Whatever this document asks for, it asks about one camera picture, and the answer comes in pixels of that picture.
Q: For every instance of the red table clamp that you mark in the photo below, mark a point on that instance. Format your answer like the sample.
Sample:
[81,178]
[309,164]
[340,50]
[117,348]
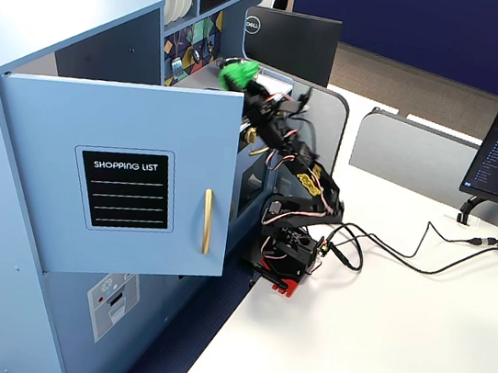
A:
[288,287]

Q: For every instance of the black monitor stand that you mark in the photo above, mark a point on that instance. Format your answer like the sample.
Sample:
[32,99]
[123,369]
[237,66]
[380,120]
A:
[471,208]

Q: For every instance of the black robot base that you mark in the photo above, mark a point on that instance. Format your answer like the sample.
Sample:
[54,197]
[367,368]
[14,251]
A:
[293,248]

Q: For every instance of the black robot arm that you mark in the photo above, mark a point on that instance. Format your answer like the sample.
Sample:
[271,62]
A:
[306,176]

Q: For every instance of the blue toy kitchen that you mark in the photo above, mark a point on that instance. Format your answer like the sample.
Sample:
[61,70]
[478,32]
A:
[46,9]

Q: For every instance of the green toy pineapple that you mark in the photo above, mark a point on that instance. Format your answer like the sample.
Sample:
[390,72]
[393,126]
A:
[239,75]

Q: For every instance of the gray desk divider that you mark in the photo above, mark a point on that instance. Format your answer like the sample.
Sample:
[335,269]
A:
[328,114]
[410,158]

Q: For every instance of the blue shopping list door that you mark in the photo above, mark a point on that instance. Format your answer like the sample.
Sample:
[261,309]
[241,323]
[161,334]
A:
[47,167]

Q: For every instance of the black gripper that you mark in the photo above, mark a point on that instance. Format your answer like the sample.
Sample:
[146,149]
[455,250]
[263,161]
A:
[236,77]

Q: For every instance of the gray sink basin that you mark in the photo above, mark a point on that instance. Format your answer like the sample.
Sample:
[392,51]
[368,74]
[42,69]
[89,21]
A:
[275,83]

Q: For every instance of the dark blue partition panel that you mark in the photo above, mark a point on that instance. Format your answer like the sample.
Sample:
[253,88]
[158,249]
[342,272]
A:
[415,24]

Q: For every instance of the gold oven knob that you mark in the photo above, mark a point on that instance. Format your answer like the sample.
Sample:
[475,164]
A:
[251,135]

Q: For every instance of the black Dell monitor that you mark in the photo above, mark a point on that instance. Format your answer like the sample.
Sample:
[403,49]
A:
[296,45]

